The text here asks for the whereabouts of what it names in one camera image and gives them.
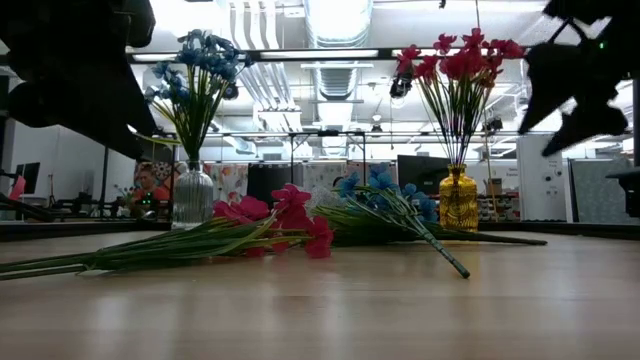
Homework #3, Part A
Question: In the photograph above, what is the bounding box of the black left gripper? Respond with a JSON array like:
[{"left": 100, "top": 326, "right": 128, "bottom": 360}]
[{"left": 7, "top": 49, "right": 159, "bottom": 160}]

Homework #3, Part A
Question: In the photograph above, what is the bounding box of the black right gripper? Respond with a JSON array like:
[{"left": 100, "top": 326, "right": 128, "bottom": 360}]
[{"left": 518, "top": 0, "right": 640, "bottom": 156}]

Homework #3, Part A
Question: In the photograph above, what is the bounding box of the blue artificial flower bunch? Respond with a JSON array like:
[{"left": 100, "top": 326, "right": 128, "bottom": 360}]
[
  {"left": 132, "top": 28, "right": 257, "bottom": 164},
  {"left": 333, "top": 162, "right": 472, "bottom": 280}
]

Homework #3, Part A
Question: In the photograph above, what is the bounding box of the clear ribbed glass vase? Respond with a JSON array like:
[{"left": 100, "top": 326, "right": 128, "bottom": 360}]
[{"left": 171, "top": 159, "right": 216, "bottom": 230}]

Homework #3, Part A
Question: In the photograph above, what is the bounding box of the red artificial flower bunch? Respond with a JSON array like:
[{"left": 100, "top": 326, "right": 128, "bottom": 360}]
[
  {"left": 0, "top": 183, "right": 336, "bottom": 282},
  {"left": 393, "top": 27, "right": 527, "bottom": 169}
]

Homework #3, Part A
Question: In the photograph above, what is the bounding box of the yellow glass vase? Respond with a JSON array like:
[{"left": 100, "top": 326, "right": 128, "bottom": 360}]
[{"left": 438, "top": 163, "right": 480, "bottom": 233}]

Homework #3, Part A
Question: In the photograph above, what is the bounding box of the white cabinet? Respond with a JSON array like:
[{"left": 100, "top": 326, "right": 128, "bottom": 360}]
[{"left": 516, "top": 134, "right": 574, "bottom": 223}]

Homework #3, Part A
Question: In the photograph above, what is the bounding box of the person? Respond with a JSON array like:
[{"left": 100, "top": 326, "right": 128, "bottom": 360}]
[{"left": 130, "top": 162, "right": 172, "bottom": 220}]

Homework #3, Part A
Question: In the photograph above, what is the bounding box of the grey partition panel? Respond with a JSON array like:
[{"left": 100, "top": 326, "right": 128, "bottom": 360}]
[{"left": 569, "top": 158, "right": 640, "bottom": 225}]

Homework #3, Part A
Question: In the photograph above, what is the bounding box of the small dark monitor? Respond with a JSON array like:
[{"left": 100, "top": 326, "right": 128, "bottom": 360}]
[{"left": 14, "top": 161, "right": 42, "bottom": 196}]

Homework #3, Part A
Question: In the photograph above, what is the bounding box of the black partition panel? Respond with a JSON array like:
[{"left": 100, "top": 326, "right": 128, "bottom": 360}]
[{"left": 246, "top": 162, "right": 304, "bottom": 206}]

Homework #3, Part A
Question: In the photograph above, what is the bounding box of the dark computer monitor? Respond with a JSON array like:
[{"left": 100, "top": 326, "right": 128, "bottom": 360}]
[{"left": 397, "top": 154, "right": 451, "bottom": 196}]

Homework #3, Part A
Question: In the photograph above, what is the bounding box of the white artificial flower bunch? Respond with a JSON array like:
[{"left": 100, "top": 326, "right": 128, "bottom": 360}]
[{"left": 304, "top": 187, "right": 549, "bottom": 248}]

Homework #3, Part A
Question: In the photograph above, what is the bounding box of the black rig post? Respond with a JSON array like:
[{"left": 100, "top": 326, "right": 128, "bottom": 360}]
[{"left": 632, "top": 79, "right": 640, "bottom": 169}]

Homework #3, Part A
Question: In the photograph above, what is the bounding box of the black bracket block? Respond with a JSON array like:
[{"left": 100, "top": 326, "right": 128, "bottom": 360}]
[{"left": 605, "top": 167, "right": 640, "bottom": 219}]

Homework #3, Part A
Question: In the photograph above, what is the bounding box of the black overhead camera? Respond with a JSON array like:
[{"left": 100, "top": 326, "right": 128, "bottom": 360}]
[{"left": 388, "top": 73, "right": 414, "bottom": 100}]

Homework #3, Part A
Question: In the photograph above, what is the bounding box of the silver ventilation duct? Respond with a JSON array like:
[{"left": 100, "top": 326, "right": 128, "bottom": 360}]
[{"left": 302, "top": 0, "right": 375, "bottom": 159}]

